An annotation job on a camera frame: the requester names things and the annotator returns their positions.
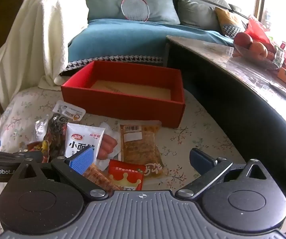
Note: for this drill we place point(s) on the red cardboard box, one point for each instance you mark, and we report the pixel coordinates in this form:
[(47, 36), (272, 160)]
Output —
[(133, 79)]

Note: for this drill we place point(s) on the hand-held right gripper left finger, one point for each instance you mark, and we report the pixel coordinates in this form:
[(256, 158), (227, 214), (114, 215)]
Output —
[(81, 160)]

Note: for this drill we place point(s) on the red and yellow snack packet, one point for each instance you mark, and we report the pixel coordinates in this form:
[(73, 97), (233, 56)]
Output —
[(37, 148)]

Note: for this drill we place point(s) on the fruit bowl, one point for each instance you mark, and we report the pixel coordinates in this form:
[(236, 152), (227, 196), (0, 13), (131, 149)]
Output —
[(252, 59)]

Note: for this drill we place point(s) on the wooden side table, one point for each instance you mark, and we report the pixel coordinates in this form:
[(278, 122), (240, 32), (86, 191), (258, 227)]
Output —
[(245, 109)]

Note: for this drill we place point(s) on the red packet with crown print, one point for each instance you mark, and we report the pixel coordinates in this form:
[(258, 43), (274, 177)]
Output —
[(126, 176)]

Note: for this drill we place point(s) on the silver foil snack packet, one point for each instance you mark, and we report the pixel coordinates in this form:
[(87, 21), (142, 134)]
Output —
[(39, 128)]

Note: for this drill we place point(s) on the orange spicy strip packet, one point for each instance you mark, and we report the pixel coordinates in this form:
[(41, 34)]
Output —
[(100, 179)]

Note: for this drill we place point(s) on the red plastic bag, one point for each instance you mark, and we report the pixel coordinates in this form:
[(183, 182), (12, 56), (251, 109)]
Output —
[(259, 31)]

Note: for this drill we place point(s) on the orange-red apple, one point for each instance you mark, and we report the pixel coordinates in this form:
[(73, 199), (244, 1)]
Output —
[(259, 49)]

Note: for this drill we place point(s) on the brown tofu packet white label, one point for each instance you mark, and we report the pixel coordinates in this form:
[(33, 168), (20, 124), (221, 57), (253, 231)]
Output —
[(139, 149)]

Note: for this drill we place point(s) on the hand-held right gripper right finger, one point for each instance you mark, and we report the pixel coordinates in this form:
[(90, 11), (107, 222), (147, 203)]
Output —
[(201, 161)]

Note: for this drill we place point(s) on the floral cloth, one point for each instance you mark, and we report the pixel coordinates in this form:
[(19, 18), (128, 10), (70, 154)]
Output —
[(202, 134)]

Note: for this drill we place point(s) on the clear sausage packet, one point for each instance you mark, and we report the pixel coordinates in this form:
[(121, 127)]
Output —
[(108, 144)]

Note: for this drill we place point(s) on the yellow patterned cushion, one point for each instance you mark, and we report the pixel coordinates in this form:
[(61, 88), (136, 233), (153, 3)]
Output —
[(229, 23)]

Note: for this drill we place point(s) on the red apple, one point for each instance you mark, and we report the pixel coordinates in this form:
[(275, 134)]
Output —
[(242, 39)]

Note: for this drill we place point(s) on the teal sofa cover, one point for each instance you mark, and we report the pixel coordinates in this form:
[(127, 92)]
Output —
[(138, 39)]

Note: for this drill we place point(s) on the kelp packet with white header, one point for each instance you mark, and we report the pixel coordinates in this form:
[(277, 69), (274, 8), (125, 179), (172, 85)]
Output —
[(56, 132)]

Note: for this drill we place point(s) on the red badminton racket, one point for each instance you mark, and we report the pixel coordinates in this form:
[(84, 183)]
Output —
[(135, 10)]

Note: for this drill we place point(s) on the teal pillow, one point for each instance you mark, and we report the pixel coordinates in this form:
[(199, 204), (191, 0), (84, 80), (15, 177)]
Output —
[(108, 5)]

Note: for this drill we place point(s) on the white gluten snack packet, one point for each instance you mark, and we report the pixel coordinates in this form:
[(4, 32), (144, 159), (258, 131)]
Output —
[(83, 137)]

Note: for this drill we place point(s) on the white blanket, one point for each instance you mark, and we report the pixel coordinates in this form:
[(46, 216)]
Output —
[(38, 37)]

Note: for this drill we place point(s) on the green and white packet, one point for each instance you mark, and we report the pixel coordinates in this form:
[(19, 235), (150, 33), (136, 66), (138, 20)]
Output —
[(278, 57)]

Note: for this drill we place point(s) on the grey-green sofa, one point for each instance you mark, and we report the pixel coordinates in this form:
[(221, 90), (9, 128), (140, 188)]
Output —
[(200, 12)]

